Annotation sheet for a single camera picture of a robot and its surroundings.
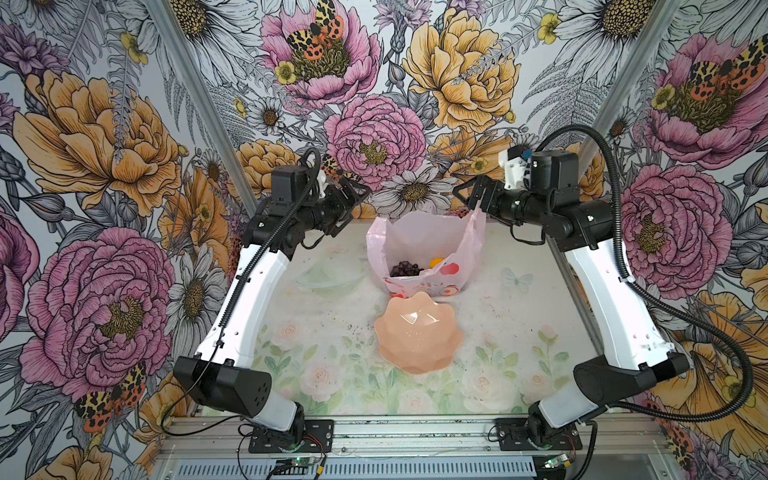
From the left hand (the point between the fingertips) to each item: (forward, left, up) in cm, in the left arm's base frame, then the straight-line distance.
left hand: (364, 210), depth 70 cm
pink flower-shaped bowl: (-13, -14, -39) cm, 43 cm away
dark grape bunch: (+9, -11, -34) cm, 37 cm away
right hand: (-3, -22, +4) cm, 23 cm away
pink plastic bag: (+9, -16, -27) cm, 32 cm away
